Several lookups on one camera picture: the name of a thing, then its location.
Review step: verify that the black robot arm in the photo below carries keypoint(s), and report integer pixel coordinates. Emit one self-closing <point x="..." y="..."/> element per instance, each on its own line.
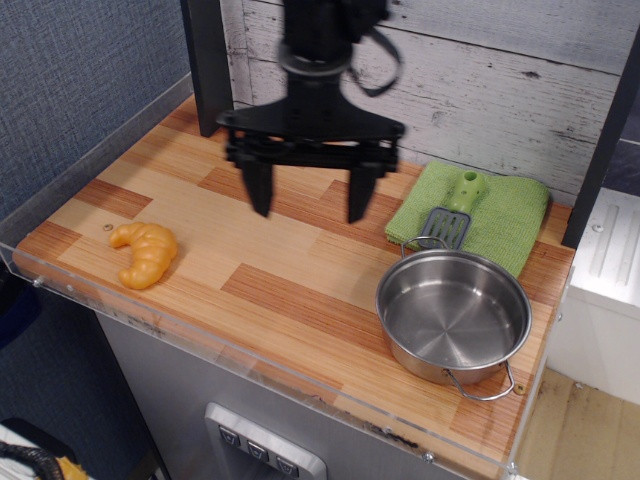
<point x="319" y="29"/>

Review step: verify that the silver dispenser button panel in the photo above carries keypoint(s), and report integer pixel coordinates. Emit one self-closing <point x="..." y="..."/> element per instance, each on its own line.
<point x="272" y="456"/>

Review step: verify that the green folded cloth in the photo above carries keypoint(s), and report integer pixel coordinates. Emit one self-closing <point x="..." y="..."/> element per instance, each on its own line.
<point x="505" y="219"/>

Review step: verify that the grey toy fridge cabinet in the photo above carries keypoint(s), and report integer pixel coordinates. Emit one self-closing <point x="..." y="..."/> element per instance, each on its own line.
<point x="173" y="382"/>

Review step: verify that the stainless steel pot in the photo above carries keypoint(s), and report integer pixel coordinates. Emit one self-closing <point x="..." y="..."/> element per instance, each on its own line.
<point x="450" y="316"/>

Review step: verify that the yellow black object bottom left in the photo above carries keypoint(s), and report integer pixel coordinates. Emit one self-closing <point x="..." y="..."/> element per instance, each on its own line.
<point x="28" y="452"/>

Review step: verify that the black vertical post right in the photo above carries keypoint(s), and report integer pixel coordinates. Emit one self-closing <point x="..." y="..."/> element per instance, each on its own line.
<point x="612" y="129"/>

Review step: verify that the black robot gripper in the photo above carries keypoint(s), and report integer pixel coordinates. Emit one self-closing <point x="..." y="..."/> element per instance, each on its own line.
<point x="313" y="125"/>

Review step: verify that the black vertical post left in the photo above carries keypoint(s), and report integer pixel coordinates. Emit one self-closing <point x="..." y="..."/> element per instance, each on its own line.
<point x="207" y="51"/>

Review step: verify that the orange plastic toy croissant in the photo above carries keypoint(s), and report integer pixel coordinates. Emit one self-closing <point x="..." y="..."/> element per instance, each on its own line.
<point x="153" y="248"/>

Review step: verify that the green handled grey spatula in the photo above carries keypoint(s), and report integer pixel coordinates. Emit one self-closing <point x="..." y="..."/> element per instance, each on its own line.
<point x="447" y="226"/>

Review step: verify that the clear acrylic guard rail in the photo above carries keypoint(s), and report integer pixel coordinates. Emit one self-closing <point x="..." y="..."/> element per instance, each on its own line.
<point x="295" y="289"/>

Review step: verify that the black vertical post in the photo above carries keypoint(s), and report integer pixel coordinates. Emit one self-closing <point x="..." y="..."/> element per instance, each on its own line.
<point x="612" y="129"/>
<point x="207" y="51"/>

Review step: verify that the white aluminium side frame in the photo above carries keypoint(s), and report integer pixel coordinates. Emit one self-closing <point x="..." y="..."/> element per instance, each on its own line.
<point x="595" y="340"/>

